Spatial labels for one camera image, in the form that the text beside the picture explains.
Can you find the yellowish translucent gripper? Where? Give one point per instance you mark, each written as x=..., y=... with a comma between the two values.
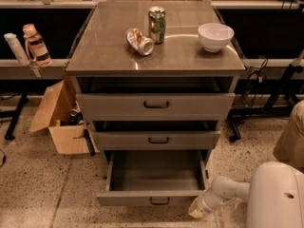
x=204, y=204

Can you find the grey bottom drawer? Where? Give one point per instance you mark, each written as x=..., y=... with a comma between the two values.
x=154, y=178

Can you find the grey drawer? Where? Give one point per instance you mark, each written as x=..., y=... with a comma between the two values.
x=154, y=178
x=153, y=99
x=155, y=135

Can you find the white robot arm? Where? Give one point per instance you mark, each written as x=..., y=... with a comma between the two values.
x=274, y=196

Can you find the grey middle drawer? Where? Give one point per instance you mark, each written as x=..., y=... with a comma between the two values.
x=155, y=135

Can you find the grey drawer cabinet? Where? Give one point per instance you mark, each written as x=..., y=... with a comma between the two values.
x=104, y=52

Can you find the grey top drawer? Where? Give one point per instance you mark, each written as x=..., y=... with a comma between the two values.
x=153, y=99

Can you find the tan trouser leg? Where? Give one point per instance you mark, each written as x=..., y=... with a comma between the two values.
x=290, y=145

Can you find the black tool beside box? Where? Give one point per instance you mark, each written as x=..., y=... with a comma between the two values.
x=89, y=143

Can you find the black stand base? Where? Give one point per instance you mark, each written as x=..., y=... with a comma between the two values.
x=238, y=115

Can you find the cardboard box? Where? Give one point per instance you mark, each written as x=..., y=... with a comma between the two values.
x=60, y=113

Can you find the white bowl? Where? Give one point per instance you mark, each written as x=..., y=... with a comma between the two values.
x=215, y=36

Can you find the crushed silver can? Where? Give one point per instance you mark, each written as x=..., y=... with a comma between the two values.
x=139, y=42

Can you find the green soda can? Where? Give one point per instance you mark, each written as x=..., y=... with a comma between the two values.
x=157, y=24

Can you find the black table leg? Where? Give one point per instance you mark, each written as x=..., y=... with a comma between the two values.
x=14, y=114

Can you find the pink striped bottle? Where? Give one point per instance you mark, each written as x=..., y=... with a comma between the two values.
x=35, y=46

